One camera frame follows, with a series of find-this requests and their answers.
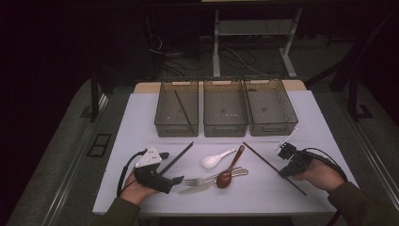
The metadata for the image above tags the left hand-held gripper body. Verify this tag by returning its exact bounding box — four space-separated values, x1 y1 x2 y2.
134 144 174 195

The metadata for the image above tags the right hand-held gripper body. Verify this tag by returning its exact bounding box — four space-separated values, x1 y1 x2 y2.
273 126 314 179

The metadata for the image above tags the white ceramic spoon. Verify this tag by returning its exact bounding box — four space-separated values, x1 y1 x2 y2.
200 147 237 170

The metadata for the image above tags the brown wooden spoon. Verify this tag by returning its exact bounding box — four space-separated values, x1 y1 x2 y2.
215 144 246 189

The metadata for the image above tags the clear brown plastic bin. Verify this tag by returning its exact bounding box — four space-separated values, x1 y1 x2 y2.
202 78 248 138
244 76 299 137
153 78 200 138

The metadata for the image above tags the person's left hand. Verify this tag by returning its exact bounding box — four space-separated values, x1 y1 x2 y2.
119 171 159 206

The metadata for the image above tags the person's right hand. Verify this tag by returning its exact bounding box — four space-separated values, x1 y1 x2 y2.
291 158 346 193

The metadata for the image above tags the silver metal fork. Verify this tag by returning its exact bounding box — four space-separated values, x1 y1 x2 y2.
183 166 249 186

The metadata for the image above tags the white table cover sheet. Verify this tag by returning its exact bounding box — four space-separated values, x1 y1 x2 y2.
92 89 359 216

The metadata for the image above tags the black metal stand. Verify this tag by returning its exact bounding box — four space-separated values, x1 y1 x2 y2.
89 70 109 123
347 74 375 122

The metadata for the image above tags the white metal stand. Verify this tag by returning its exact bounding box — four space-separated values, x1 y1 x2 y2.
212 8 304 79

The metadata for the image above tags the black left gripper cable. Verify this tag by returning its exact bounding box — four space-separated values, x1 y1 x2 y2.
116 150 149 198

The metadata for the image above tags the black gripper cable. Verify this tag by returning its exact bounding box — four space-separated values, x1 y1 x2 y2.
116 150 149 198
302 147 349 183

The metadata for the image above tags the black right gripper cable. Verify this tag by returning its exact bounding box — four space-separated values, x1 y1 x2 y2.
302 147 349 183

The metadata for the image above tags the tangle of floor cables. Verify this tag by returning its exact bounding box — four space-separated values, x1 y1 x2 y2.
147 34 267 78

